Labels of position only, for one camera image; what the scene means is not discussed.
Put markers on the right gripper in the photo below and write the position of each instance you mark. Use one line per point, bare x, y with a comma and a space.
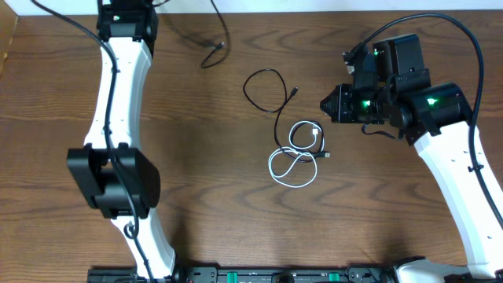
340, 95

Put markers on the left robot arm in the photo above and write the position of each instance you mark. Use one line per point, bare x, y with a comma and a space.
112, 173

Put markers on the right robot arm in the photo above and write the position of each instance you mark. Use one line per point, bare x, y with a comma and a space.
392, 85

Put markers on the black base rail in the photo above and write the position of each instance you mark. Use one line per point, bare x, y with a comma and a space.
214, 274

